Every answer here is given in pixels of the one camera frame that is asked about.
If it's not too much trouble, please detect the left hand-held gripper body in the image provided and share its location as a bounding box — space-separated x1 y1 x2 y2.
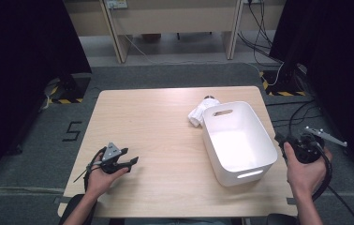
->
100 142 132 174

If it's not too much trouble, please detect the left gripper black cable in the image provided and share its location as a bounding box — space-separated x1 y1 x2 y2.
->
82 146 108 192

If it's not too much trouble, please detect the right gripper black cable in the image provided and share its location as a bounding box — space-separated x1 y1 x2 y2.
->
310 142 334 203

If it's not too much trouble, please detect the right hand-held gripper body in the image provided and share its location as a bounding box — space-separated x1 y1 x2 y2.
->
287 126 348 164

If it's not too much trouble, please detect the thin grey strap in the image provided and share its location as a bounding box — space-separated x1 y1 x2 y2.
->
72 162 104 184

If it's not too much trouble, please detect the wall power socket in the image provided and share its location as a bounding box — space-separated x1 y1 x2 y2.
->
105 0 128 9

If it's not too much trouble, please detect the beige desk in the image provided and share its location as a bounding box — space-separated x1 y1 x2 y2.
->
63 0 288 65

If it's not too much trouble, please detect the bundle of black cables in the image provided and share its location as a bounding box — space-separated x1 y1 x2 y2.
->
237 0 284 67

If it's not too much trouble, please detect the long black floor cable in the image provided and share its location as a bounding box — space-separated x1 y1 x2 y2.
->
265 98 354 225

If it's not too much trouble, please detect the person's right hand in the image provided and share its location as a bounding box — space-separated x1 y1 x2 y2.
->
283 141 333 197

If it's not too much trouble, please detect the black curtain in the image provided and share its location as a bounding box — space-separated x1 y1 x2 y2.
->
269 0 354 186
0 0 93 188

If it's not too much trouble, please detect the person's left hand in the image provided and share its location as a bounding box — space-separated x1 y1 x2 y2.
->
85 157 130 199

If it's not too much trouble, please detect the white cloth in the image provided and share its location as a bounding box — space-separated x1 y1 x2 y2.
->
187 96 221 128

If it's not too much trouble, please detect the black chair armrest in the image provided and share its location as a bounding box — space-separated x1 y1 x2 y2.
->
265 213 299 225
58 193 98 225

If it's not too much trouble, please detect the grey tape strip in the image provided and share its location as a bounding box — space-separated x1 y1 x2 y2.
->
52 196 73 205
286 196 304 207

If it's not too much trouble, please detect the white plastic basket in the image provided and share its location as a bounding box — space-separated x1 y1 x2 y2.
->
201 100 278 188

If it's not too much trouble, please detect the black stand base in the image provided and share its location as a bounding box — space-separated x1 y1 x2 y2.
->
258 62 308 98
44 73 92 106

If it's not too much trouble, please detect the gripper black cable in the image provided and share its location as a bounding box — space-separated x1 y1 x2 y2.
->
82 146 108 192
310 142 334 203

